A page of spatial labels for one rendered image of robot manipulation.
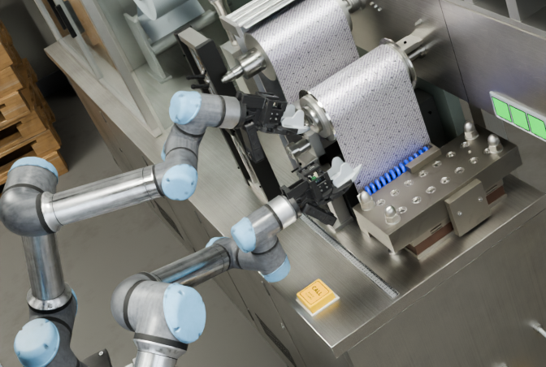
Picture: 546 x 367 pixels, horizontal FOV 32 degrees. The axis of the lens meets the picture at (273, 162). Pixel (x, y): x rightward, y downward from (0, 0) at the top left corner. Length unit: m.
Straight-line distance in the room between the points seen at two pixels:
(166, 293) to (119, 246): 2.49
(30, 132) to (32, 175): 2.86
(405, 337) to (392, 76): 0.63
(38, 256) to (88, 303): 1.86
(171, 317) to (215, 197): 0.91
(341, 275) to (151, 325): 0.59
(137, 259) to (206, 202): 1.55
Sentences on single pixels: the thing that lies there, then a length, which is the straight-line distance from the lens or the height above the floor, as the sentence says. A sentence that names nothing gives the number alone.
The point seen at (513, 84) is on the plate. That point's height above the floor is 1.27.
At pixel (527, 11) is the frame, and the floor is 1.47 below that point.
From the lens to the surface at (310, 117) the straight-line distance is 2.29.
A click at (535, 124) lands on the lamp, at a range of 2.16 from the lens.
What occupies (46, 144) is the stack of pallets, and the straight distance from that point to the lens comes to 5.19.
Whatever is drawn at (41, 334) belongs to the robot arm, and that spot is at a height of 1.05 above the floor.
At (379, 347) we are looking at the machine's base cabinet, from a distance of 2.31.
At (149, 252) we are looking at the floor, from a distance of 4.34.
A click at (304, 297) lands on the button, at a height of 0.92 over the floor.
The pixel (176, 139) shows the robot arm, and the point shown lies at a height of 1.40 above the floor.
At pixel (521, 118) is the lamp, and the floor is 1.19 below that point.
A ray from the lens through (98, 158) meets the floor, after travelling 5.21.
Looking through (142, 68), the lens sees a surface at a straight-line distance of 3.16.
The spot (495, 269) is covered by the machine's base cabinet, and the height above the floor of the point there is 0.79.
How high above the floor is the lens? 2.47
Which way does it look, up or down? 33 degrees down
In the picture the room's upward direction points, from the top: 24 degrees counter-clockwise
